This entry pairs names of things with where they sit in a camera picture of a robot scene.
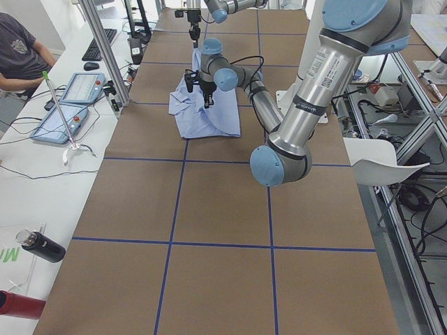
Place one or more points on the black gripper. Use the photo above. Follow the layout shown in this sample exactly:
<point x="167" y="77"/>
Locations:
<point x="194" y="32"/>
<point x="208" y="88"/>

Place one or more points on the light blue striped shirt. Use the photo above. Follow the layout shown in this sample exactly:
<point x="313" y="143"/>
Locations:
<point x="221" y="119"/>

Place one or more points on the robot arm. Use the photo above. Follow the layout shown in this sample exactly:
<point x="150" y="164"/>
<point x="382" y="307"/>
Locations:
<point x="346" y="32"/>
<point x="219" y="10"/>

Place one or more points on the black computer mouse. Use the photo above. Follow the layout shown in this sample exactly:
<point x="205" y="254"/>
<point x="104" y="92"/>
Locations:
<point x="90" y="65"/>

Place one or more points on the upper blue teach pendant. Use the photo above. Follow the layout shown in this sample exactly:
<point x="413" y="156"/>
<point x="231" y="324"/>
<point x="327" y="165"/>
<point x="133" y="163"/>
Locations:
<point x="83" y="88"/>

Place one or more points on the blue teach pendant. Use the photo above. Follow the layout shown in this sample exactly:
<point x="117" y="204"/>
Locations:
<point x="83" y="88"/>
<point x="52" y="129"/>

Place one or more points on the metal rod green tip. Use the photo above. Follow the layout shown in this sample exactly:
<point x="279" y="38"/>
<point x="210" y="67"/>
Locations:
<point x="74" y="144"/>

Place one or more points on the lower blue teach pendant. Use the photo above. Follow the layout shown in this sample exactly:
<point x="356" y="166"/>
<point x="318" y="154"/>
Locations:
<point x="52" y="129"/>

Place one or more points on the seated person dark shirt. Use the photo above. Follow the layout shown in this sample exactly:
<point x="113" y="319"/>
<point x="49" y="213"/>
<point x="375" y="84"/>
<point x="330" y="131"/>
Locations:
<point x="23" y="58"/>

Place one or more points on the white plastic chair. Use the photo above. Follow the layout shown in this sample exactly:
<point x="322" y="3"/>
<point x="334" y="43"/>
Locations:
<point x="374" y="162"/>

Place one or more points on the black water bottle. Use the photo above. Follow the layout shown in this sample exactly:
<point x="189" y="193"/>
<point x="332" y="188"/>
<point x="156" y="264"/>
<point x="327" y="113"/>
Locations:
<point x="40" y="245"/>

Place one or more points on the red water bottle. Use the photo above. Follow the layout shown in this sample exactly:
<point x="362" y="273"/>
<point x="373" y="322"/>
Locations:
<point x="20" y="306"/>

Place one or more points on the aluminium frame post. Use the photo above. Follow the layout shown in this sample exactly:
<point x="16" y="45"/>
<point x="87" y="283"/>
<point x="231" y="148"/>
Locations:
<point x="102" y="41"/>

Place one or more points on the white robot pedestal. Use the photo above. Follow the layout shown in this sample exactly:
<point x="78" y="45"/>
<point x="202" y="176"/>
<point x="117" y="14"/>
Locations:
<point x="311" y="46"/>

